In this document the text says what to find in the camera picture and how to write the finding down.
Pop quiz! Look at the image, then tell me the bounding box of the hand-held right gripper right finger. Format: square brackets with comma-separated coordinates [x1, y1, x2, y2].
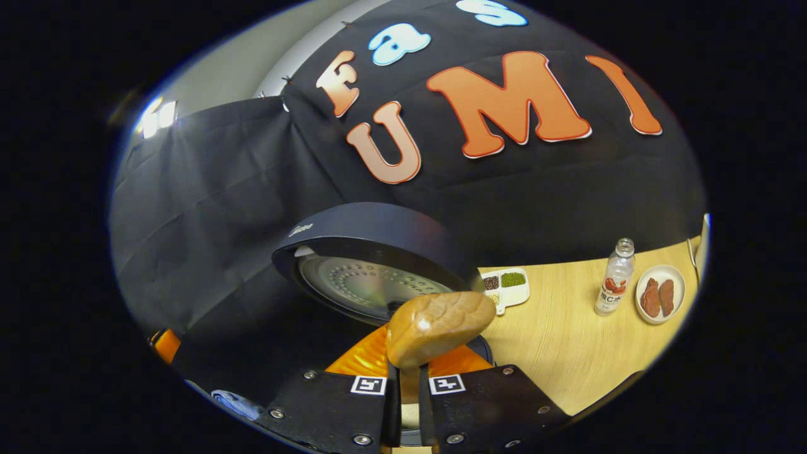
[418, 344, 571, 450]

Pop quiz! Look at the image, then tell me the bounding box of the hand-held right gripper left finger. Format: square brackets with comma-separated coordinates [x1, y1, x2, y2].
[255, 325, 401, 454]

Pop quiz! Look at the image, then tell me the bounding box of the wooden spoon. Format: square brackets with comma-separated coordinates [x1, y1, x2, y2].
[386, 291, 497, 404]

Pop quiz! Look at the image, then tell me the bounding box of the black and silver rice cooker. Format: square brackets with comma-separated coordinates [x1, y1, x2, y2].
[271, 202, 499, 448]

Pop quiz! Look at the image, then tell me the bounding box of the blue cloth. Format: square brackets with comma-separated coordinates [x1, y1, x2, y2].
[211, 389, 260, 421]

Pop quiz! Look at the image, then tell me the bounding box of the white divided grain dish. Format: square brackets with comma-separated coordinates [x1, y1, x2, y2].
[480, 268, 531, 316]

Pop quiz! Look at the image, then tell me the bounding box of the black backdrop cloth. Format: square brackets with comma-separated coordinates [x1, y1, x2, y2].
[108, 0, 707, 404]

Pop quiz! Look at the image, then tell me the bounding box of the clear plastic drink bottle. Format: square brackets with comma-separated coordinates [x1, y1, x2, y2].
[594, 238, 636, 317]

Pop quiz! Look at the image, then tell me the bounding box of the white round plate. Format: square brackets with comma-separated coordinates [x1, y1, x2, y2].
[635, 264, 687, 325]

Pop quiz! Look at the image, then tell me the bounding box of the ceiling light panel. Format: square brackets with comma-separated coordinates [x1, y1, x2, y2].
[136, 96, 178, 139]

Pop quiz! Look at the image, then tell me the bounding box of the white toaster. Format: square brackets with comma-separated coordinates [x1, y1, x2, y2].
[687, 213, 712, 284]

